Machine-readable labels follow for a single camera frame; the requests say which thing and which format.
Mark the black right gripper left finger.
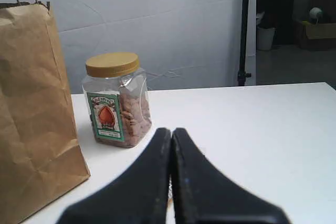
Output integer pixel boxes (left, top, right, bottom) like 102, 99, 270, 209
59, 128, 171, 223

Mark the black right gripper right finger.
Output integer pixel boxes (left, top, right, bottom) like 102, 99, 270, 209
172, 128, 289, 223

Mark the brown paper bag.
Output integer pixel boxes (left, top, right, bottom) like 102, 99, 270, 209
1, 0, 90, 223

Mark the black vertical stand pole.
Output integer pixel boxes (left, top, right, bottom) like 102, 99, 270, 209
237, 0, 251, 86

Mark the white bucket in background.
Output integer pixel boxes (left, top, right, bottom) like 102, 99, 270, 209
257, 27, 276, 51

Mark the cardboard box in background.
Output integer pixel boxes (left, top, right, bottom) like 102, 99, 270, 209
296, 21, 335, 51

